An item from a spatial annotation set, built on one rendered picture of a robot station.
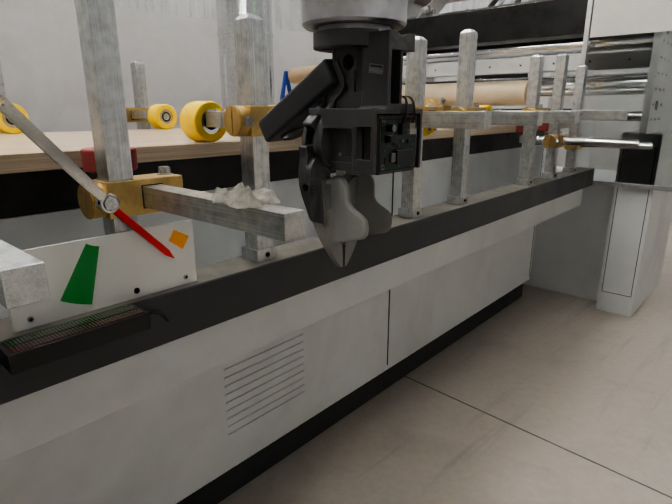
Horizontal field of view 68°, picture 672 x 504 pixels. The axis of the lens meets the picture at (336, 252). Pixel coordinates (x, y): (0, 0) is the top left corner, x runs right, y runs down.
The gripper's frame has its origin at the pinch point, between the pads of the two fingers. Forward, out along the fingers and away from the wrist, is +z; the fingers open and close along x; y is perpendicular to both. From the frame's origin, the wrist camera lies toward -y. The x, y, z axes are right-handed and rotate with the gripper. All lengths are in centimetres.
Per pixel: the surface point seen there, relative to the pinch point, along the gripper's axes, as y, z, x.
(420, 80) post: -36, -20, 70
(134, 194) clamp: -34.9, -2.3, -2.8
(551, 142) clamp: -36, -1, 166
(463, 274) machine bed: -57, 51, 143
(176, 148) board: -54, -7, 16
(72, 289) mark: -34.9, 9.0, -12.7
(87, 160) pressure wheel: -46.2, -6.3, -3.9
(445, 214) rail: -33, 13, 82
